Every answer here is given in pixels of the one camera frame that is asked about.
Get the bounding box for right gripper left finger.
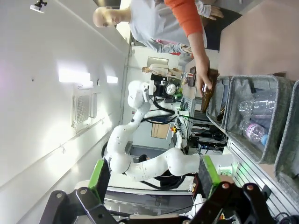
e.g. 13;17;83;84
39;160;112;224

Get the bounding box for orange sleeved right forearm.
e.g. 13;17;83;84
163;0;211;70

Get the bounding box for wooden board panel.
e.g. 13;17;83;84
150;123;171;140

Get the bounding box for orange person right hand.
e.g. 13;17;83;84
196;63;217;91

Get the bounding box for person in grey sweater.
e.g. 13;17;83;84
92;0;206;56

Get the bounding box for grey fabric bottle basket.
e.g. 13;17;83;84
205;76;232;129

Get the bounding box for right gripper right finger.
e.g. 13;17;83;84
189;155;274;224

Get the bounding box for distant standing person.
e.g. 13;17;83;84
142;64;184;77

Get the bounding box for black left arm cable bundle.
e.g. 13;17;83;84
140;97;178;124

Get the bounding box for ceiling air conditioner vent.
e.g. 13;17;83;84
71;92;99;133

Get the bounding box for grey fabric can basket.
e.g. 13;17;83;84
273;79;299;203

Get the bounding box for ceiling light panel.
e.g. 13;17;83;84
57;62;92;89

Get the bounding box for pink label plastic bottle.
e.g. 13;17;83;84
239;119;269;147

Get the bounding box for beige vest person hand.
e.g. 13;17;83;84
206;6;224;21

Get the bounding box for brown glass bottle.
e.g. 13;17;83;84
216;106;227;122
200;69;220;114

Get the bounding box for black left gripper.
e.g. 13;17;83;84
151;74;183;100

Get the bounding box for clear crushed plastic bottle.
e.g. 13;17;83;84
238;92;278;117

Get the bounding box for aluminium table frame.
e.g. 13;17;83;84
224;137;299;224

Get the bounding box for ceiling mounted camera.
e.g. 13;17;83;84
29;0;48;14

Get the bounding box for grey fabric plastic basket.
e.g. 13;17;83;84
224;74;295;164

